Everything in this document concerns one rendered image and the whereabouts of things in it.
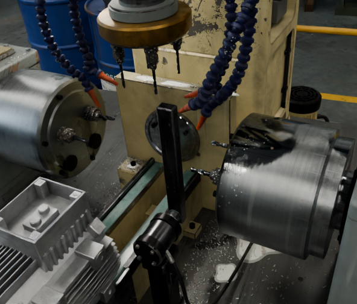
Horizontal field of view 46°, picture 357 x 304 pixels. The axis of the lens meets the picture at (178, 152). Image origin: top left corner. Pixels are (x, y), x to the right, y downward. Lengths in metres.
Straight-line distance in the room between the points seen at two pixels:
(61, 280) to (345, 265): 0.45
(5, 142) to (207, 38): 0.53
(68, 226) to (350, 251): 0.44
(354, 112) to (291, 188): 2.47
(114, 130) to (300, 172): 0.88
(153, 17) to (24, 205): 0.39
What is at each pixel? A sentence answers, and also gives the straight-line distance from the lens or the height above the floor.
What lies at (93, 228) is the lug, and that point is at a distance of 0.72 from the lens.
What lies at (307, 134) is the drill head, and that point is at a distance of 0.77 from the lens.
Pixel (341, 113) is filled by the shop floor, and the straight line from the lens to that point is 3.14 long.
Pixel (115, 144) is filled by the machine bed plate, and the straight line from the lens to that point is 1.41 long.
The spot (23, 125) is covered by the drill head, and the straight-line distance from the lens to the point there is 1.01.
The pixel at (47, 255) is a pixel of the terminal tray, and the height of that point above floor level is 1.11.
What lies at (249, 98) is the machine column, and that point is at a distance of 1.04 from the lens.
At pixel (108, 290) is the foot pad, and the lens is 0.78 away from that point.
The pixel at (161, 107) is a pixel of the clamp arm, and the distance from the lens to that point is 0.68.
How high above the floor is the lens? 1.59
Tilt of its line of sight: 36 degrees down
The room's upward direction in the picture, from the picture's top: 5 degrees counter-clockwise
